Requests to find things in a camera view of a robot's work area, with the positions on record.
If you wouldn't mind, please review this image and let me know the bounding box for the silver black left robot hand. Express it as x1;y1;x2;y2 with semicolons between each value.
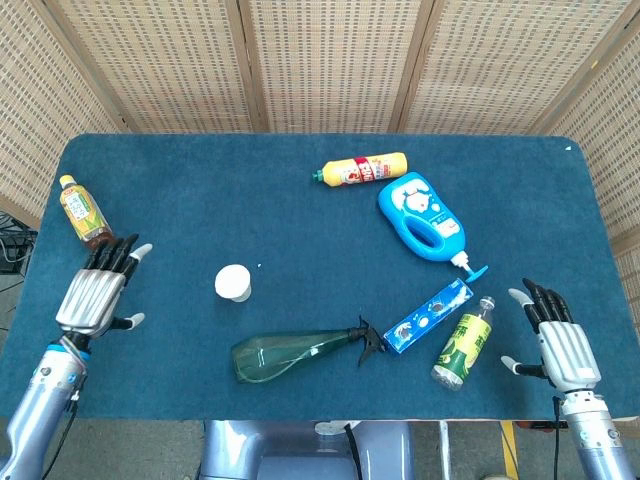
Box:
54;233;154;337

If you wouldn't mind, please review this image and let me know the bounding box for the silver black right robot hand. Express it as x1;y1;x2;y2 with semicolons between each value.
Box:
501;277;602;392

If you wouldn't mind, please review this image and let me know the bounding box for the white paper cup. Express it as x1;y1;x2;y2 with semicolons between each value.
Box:
214;263;252;303

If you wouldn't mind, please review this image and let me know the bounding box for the tea bottle with yellow label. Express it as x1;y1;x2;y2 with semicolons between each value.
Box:
58;174;114;251

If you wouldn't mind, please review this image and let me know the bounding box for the clear bottle with green label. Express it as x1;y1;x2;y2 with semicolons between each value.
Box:
431;295;497;392

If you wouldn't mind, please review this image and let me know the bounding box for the blue cookie box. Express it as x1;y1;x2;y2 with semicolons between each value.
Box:
382;278;475;355

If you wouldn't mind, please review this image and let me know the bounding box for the white table leg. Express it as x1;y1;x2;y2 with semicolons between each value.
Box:
439;420;451;480

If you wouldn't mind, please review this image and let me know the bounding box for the blue felt table cloth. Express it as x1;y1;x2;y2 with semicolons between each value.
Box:
0;132;640;422

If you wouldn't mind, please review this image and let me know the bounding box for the green transparent spray bottle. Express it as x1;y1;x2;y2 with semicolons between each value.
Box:
230;315;387;385

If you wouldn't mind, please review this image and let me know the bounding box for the blue pump detergent bottle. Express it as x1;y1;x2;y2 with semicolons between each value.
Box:
377;171;490;284

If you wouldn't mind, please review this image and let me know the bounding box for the silver-blue robot torso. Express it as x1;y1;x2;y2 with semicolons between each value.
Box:
199;419;416;480

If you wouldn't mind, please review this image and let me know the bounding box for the yellow dish soap bottle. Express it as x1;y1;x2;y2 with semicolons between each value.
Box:
311;151;409;190

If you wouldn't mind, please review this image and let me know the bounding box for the bamboo folding screen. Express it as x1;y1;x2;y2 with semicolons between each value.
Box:
0;0;640;326

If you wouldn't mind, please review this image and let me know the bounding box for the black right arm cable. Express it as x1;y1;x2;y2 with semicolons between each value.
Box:
551;395;564;480

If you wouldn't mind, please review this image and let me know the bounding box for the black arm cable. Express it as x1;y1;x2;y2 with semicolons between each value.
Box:
42;394;82;480
551;395;564;480

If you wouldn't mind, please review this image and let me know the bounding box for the black floor cable bundle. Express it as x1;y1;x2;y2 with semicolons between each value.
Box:
0;209;39;275

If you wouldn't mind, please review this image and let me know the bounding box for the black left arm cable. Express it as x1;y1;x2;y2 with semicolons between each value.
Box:
42;394;82;480

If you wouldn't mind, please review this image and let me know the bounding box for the black torso cable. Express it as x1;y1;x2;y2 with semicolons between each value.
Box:
343;422;364;480

